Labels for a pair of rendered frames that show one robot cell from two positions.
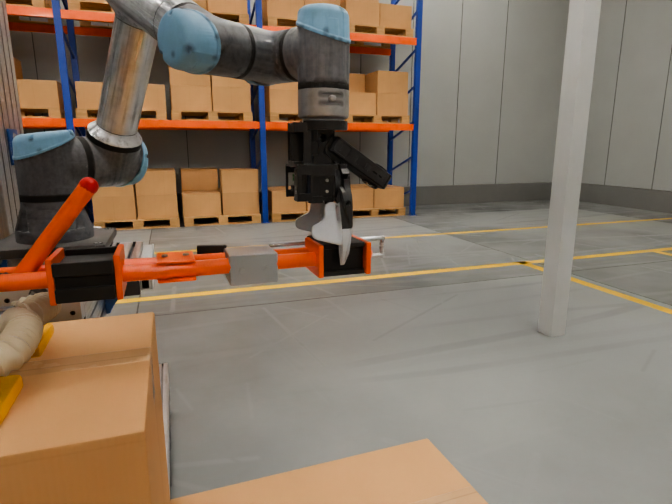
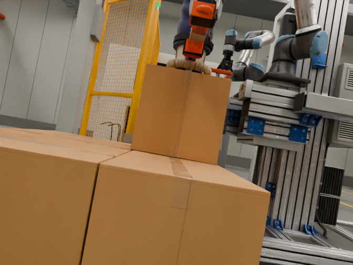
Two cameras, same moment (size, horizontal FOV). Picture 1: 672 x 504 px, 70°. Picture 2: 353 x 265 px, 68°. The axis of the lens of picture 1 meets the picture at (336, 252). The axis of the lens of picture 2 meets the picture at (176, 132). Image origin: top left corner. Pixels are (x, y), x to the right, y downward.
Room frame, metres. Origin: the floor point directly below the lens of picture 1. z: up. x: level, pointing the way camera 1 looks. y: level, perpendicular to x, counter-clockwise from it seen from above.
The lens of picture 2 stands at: (1.00, -0.87, 0.62)
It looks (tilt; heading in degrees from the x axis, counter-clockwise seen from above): 2 degrees up; 108
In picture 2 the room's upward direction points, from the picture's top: 10 degrees clockwise
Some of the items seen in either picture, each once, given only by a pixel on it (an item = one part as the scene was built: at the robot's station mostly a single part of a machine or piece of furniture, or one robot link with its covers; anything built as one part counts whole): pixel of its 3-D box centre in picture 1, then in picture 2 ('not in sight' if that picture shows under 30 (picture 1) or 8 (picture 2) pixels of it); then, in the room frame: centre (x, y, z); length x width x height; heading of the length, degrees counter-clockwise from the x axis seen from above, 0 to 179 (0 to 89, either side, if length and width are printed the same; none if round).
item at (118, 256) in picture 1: (89, 272); (193, 49); (0.62, 0.33, 1.07); 0.10 x 0.08 x 0.06; 20
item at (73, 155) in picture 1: (50, 161); (286, 50); (1.05, 0.62, 1.20); 0.13 x 0.12 x 0.14; 142
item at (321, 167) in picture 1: (318, 162); not in sight; (0.73, 0.03, 1.21); 0.09 x 0.08 x 0.12; 110
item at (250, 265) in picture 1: (250, 264); (198, 32); (0.69, 0.13, 1.07); 0.07 x 0.07 x 0.04; 20
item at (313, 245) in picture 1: (337, 255); (201, 14); (0.73, 0.00, 1.07); 0.08 x 0.07 x 0.05; 110
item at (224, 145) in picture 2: not in sight; (221, 161); (0.68, 1.61, 0.50); 0.07 x 0.07 x 1.00; 20
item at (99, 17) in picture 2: not in sight; (98, 23); (-0.71, 1.28, 1.62); 0.20 x 0.05 x 0.30; 110
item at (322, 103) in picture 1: (324, 106); not in sight; (0.73, 0.02, 1.29); 0.08 x 0.08 x 0.05
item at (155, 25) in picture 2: not in sight; (144, 103); (-0.60, 2.42, 1.05); 1.17 x 0.10 x 2.10; 110
